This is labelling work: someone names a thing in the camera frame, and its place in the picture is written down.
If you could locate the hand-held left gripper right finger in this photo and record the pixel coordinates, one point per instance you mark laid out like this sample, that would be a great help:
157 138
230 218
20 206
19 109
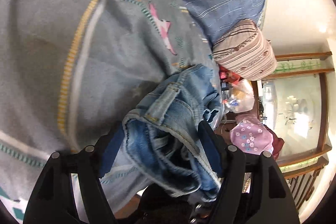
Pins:
210 151

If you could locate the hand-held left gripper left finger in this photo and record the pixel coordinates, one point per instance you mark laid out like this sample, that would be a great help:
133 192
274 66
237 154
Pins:
113 151

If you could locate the blue denim pants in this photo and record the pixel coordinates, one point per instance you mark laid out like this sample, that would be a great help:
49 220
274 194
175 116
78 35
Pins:
178 119

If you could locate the pink floral cloth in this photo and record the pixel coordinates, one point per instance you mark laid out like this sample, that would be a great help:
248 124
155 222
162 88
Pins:
250 134

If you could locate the clear plastic bag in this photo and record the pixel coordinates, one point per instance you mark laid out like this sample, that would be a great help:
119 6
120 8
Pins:
240 98

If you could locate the dark red cloth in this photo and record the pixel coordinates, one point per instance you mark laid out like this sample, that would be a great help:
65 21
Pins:
277 144

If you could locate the red packet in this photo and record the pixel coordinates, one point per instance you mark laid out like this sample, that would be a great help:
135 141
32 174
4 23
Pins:
228 74

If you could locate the wooden framed glass door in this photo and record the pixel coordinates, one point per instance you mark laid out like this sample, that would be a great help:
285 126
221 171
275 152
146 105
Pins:
296 106

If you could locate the wooden slatted railing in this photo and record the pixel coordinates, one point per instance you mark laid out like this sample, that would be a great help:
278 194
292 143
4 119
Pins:
305 182

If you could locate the striped floral pillow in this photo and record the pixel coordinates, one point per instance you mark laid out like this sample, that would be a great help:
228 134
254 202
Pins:
246 53

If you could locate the grey star-print bed sheet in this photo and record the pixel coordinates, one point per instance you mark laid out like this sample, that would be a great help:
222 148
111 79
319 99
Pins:
47 37

